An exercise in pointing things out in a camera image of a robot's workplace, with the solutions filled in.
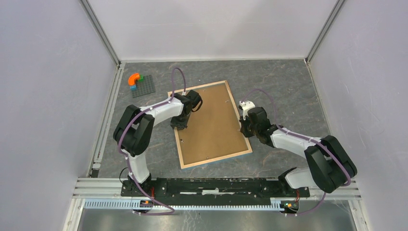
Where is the blue toy block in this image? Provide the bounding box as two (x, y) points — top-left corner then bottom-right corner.
(129, 85), (137, 91)

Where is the brown cardboard backing board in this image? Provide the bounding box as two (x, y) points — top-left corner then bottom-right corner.
(171, 84), (249, 166)

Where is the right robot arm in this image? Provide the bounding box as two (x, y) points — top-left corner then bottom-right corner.
(239, 105), (357, 196)

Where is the light wooden picture frame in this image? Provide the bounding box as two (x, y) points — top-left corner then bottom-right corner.
(167, 80), (254, 170)

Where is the aluminium rail with cable comb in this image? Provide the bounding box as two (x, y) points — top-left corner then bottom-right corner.
(71, 178), (362, 211)

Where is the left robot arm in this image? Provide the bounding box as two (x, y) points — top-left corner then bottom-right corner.
(113, 90), (203, 196)

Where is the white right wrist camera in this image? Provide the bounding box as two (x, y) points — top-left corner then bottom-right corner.
(239, 101), (255, 120)

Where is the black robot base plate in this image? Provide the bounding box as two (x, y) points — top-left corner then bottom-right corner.
(120, 177), (310, 206)

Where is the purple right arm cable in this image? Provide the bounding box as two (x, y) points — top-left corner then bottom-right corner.
(239, 88), (352, 218)

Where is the orange curved toy block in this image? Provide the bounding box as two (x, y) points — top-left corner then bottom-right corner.
(128, 73), (141, 86)

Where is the grey building block baseplate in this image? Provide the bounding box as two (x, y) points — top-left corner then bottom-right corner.
(130, 75), (156, 98)

